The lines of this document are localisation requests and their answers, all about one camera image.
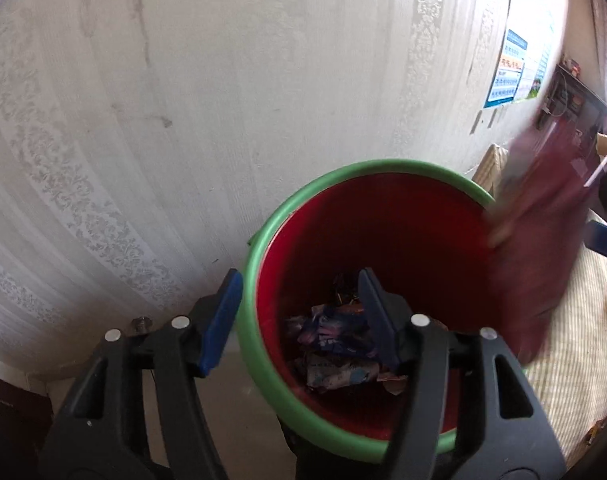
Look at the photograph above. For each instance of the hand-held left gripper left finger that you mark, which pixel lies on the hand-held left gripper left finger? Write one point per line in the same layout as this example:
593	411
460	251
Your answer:
218	325

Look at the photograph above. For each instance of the blue wall poster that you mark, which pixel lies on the blue wall poster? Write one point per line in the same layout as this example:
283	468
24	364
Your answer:
518	67

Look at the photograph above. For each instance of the dark shiny wrapper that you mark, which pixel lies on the dark shiny wrapper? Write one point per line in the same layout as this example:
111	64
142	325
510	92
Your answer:
344	290

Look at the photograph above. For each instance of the purple and blue wrapper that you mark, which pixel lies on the purple and blue wrapper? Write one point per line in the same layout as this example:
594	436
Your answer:
331	330

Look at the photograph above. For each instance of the pale blue printed wrapper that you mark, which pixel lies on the pale blue printed wrapper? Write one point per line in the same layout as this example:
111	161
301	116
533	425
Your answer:
338	375

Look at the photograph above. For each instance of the maroon plastic bag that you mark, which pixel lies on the maroon plastic bag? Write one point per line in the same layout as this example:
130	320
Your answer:
543	240

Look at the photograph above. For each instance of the dark metal cabinet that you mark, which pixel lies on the dark metal cabinet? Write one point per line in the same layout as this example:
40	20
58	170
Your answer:
578	97

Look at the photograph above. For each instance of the white wall socket plate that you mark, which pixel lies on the white wall socket plate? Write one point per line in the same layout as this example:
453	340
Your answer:
492	117
477	121

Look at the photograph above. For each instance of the red bin with green rim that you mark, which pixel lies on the red bin with green rim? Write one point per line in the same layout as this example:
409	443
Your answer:
408	230

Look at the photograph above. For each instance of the metal door stopper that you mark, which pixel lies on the metal door stopper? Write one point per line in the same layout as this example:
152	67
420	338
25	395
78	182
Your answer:
142	325

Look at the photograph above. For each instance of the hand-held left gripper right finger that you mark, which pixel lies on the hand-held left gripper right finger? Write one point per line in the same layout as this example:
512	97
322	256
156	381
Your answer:
378	320

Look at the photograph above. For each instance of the dark brown wooden door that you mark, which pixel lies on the dark brown wooden door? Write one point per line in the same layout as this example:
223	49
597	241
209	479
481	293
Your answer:
11	425

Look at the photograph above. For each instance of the woven straw mat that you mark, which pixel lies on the woven straw mat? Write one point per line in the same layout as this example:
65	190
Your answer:
578	340

